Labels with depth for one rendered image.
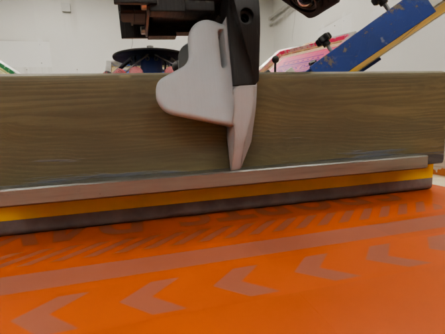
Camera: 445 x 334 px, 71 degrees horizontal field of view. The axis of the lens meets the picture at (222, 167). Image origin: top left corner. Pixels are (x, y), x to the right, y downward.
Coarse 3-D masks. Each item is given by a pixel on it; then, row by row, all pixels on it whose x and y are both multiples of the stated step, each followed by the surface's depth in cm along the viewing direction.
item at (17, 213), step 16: (352, 176) 25; (368, 176) 25; (384, 176) 26; (400, 176) 26; (416, 176) 26; (176, 192) 22; (192, 192) 22; (208, 192) 22; (224, 192) 23; (240, 192) 23; (256, 192) 23; (272, 192) 24; (0, 208) 19; (16, 208) 20; (32, 208) 20; (48, 208) 20; (64, 208) 20; (80, 208) 20; (96, 208) 21; (112, 208) 21; (128, 208) 21
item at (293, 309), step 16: (240, 304) 11; (256, 304) 11; (272, 304) 11; (288, 304) 11; (304, 304) 11; (160, 320) 10; (176, 320) 10; (192, 320) 10; (208, 320) 10; (224, 320) 10; (240, 320) 10; (256, 320) 10; (272, 320) 10; (288, 320) 10; (304, 320) 10; (320, 320) 10
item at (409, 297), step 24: (408, 192) 26; (432, 192) 26; (336, 288) 12; (360, 288) 12; (384, 288) 12; (408, 288) 12; (432, 288) 12; (336, 312) 10; (360, 312) 10; (384, 312) 10; (408, 312) 10; (432, 312) 10
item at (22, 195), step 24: (240, 168) 21; (264, 168) 21; (288, 168) 21; (312, 168) 21; (336, 168) 22; (360, 168) 22; (384, 168) 23; (408, 168) 23; (0, 192) 17; (24, 192) 17; (48, 192) 18; (72, 192) 18; (96, 192) 18; (120, 192) 19; (144, 192) 19
